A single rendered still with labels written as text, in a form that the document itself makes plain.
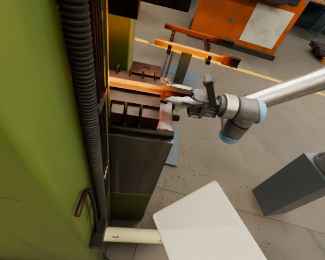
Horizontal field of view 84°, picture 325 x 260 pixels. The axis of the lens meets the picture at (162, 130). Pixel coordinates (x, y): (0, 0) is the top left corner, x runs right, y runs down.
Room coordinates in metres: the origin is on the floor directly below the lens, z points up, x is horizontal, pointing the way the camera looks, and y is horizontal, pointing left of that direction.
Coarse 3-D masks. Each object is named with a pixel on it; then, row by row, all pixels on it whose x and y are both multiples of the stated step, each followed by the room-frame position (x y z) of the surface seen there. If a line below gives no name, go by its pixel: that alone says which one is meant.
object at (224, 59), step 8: (160, 40) 0.93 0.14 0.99; (176, 48) 0.93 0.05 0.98; (184, 48) 0.93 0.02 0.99; (192, 48) 0.95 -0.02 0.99; (200, 56) 0.94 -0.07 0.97; (216, 56) 0.95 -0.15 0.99; (224, 56) 0.96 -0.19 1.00; (232, 56) 0.98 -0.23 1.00; (224, 64) 0.95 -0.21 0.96; (232, 64) 0.97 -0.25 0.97
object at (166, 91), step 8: (112, 80) 0.47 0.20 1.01; (120, 80) 0.49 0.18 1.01; (128, 80) 0.50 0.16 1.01; (136, 88) 0.49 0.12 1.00; (144, 88) 0.49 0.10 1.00; (152, 88) 0.50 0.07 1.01; (160, 88) 0.51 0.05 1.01; (168, 88) 0.52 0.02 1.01; (176, 88) 0.54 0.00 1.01; (160, 96) 0.50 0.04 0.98; (168, 96) 0.51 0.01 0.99; (176, 96) 0.52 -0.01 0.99; (184, 96) 0.53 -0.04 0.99
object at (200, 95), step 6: (198, 90) 0.57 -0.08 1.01; (192, 96) 0.53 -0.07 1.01; (198, 96) 0.53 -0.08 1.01; (204, 96) 0.54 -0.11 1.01; (222, 96) 0.57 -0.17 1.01; (204, 102) 0.52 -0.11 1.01; (222, 102) 0.54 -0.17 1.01; (192, 108) 0.52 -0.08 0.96; (198, 108) 0.52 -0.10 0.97; (204, 108) 0.52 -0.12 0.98; (210, 108) 0.54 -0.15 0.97; (216, 108) 0.55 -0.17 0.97; (222, 108) 0.53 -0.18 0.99; (192, 114) 0.52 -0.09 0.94; (198, 114) 0.51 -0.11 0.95; (204, 114) 0.54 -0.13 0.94; (210, 114) 0.54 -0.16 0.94; (216, 114) 0.54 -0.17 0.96
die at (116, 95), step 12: (120, 72) 0.56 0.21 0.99; (156, 84) 0.55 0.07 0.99; (120, 96) 0.43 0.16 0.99; (132, 96) 0.45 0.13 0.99; (144, 96) 0.47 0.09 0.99; (156, 96) 0.49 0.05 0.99; (120, 108) 0.39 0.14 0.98; (132, 108) 0.41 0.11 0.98; (144, 108) 0.42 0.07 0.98; (156, 108) 0.44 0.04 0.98; (120, 120) 0.37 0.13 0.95; (132, 120) 0.38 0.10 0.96; (144, 120) 0.39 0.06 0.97; (156, 120) 0.39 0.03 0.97
